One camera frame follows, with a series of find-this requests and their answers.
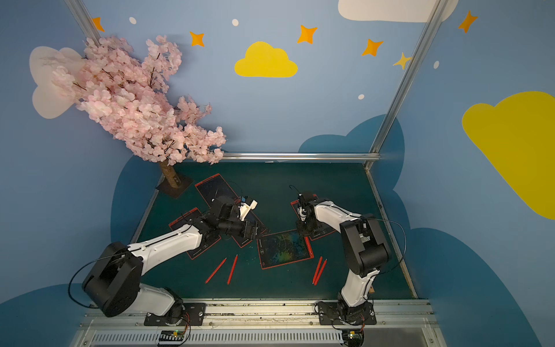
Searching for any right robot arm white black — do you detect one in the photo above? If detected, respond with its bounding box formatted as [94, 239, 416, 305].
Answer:
[296, 192, 392, 326]

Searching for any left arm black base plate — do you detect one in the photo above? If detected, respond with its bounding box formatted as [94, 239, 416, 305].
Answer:
[144, 302, 207, 327]

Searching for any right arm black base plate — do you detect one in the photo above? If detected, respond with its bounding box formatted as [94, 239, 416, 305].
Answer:
[315, 301, 377, 326]

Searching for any pink cherry blossom tree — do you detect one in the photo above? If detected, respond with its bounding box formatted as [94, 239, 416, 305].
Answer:
[45, 36, 226, 189]

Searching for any aluminium back frame bar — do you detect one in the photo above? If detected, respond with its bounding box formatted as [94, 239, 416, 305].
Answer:
[223, 152, 380, 162]

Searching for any red stylus pair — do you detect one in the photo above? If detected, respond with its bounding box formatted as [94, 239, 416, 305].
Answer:
[314, 260, 328, 286]
[312, 256, 323, 285]

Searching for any colourful scribble red writing tablet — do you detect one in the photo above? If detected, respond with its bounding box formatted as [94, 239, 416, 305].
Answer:
[257, 230, 310, 270]

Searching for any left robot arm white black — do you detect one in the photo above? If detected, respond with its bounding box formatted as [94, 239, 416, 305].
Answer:
[82, 196, 260, 326]

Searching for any red stylus right pair outer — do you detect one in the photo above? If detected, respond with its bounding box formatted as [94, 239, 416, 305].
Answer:
[314, 260, 328, 286]

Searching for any red stylus right pair inner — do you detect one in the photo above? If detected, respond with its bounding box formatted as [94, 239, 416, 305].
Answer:
[312, 256, 323, 285]

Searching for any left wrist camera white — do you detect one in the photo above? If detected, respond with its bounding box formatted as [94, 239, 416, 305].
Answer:
[239, 197, 257, 221]

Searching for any aluminium front rail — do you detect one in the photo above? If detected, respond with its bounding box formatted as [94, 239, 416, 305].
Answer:
[71, 299, 447, 346]

